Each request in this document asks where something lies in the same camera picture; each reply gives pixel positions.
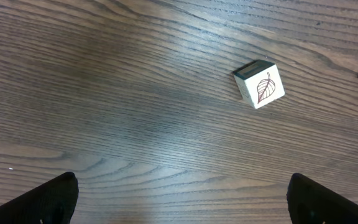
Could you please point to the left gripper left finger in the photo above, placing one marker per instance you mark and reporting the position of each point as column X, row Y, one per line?
column 53, row 202

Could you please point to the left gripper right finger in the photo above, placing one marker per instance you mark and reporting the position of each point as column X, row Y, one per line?
column 310, row 202

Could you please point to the white block red drawing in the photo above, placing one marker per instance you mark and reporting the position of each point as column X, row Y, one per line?
column 259, row 83

